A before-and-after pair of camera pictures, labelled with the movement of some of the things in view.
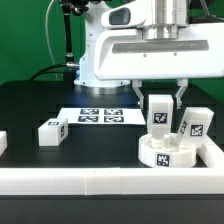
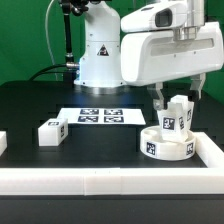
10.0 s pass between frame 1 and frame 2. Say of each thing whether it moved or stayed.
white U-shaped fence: stayed
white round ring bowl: moved
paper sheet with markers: stayed
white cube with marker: moved
